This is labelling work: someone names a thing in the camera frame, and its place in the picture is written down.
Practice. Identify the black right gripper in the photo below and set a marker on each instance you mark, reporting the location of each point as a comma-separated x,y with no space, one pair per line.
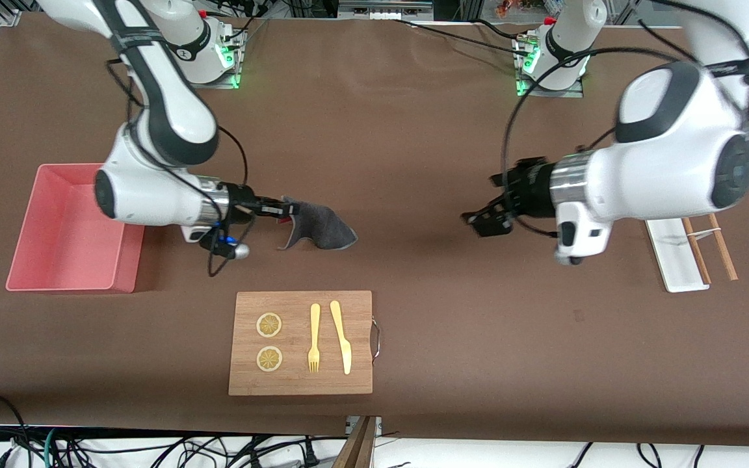
242,197

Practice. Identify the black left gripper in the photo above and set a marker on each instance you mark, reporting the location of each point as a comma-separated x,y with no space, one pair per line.
532,190

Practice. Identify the red and grey cloth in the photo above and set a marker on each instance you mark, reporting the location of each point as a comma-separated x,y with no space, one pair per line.
322,227

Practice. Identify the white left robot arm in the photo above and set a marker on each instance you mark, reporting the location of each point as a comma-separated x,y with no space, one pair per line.
667,169

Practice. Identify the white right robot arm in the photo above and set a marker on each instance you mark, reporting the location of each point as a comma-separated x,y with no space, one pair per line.
166,123

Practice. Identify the toy lemon slice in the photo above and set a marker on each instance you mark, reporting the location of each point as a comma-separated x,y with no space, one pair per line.
269,359
268,325

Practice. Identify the yellow plastic fork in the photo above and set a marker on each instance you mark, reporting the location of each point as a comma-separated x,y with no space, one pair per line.
315,325

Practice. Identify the yellow plastic knife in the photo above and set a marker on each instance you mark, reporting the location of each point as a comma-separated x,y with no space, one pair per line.
342,338

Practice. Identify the bamboo cutting board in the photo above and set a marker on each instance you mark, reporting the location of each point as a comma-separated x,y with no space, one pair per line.
296,383

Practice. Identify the white rectangular tray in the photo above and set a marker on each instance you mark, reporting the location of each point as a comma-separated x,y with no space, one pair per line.
673,260

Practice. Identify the white rubber band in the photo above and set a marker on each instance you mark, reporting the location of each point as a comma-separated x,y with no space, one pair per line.
706,232

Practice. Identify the pink plastic bin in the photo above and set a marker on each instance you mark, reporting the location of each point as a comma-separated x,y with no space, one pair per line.
62,247

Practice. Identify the black power plug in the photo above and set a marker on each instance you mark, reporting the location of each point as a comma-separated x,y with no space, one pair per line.
310,458

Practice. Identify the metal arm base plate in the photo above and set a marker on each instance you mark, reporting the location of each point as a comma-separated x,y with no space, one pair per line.
235,65
576,93

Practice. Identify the aluminium frame profile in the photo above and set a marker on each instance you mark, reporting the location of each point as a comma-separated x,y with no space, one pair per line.
10,16

